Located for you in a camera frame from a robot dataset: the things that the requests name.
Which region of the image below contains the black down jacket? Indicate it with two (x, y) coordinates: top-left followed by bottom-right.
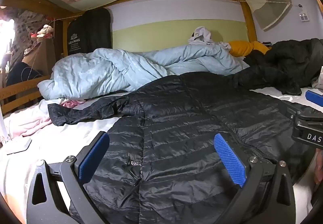
(48, 72), (319, 224)

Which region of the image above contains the person's right hand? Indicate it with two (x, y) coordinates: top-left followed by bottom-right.
(314, 151), (323, 185)

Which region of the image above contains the white plush toy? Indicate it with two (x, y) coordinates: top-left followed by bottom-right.
(37, 25), (55, 38)

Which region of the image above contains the pastel checkered curtain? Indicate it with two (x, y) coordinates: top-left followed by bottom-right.
(242, 0), (294, 32)

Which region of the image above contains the dark green coat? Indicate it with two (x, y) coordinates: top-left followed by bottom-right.
(233, 38), (323, 96)

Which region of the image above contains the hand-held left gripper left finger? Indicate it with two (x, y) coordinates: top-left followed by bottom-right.
(25, 131), (111, 224)

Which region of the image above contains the white tablet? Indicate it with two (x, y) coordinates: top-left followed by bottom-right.
(6, 137), (32, 155)

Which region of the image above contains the wooden bunk bed frame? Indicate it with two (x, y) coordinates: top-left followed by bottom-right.
(0, 0), (258, 115)

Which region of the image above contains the yellow pillow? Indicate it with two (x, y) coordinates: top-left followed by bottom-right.
(228, 40), (271, 58)

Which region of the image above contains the white garment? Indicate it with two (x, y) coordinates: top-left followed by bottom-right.
(188, 26), (232, 49)

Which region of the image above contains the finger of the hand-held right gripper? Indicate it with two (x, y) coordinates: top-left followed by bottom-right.
(285, 102), (323, 125)
(304, 90), (323, 108)

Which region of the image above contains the pink cloth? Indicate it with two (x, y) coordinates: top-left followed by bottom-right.
(4, 99), (86, 139)

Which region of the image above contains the dark blue cloth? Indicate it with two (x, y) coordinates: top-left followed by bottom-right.
(6, 61), (44, 86)

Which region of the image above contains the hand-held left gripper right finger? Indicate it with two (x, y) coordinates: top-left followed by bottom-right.
(213, 133), (296, 224)

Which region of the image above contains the grey checkered cloth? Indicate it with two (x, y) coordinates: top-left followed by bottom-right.
(13, 9), (54, 51)

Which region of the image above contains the light blue duvet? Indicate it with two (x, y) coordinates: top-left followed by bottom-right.
(38, 44), (251, 101)

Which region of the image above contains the black printed garment bag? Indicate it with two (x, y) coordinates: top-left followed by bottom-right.
(66, 8), (112, 56)

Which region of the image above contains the cardboard box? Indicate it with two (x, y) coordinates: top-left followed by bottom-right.
(23, 39), (56, 76)

